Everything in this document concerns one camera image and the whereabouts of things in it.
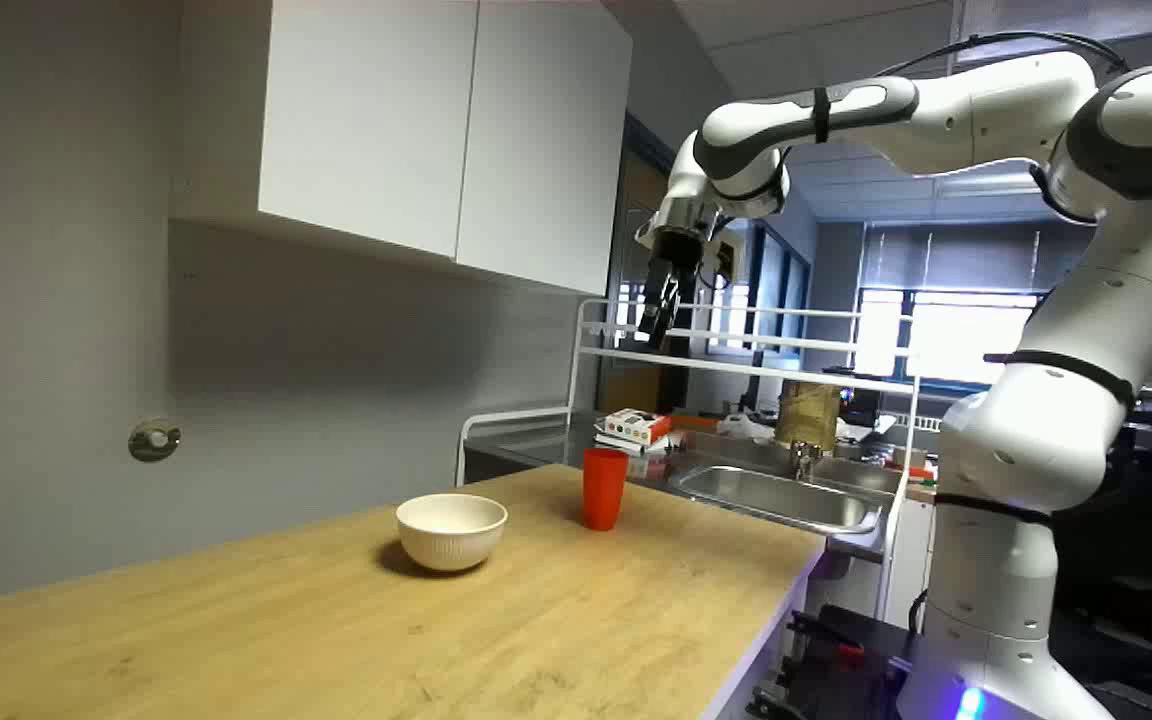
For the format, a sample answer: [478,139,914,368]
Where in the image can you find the red plastic cup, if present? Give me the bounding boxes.
[581,444,634,534]

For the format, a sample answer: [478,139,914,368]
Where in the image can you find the white wire dish rack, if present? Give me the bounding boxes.
[451,295,930,562]

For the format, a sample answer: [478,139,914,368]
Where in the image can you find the stainless steel sink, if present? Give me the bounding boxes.
[663,454,890,545]

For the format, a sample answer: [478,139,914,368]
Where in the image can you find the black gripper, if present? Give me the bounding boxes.
[640,217,718,343]

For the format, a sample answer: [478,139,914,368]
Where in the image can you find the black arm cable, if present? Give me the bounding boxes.
[885,29,1140,89]

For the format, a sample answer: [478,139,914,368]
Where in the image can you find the white wall cabinet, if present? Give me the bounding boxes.
[174,0,638,301]

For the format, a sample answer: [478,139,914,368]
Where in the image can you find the red and white box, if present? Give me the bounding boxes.
[597,405,675,461]

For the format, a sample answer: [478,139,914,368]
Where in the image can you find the window with blinds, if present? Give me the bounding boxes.
[851,218,1073,393]

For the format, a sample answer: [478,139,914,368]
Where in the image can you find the black equipment under table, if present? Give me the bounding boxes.
[766,603,922,720]

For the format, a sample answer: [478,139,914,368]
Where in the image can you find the cream ceramic bowl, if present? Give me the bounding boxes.
[392,486,514,574]

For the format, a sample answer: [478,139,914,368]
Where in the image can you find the brown paper bag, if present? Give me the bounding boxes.
[775,379,845,450]

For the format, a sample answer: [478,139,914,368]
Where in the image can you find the round metal wall knob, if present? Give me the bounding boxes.
[123,414,183,469]

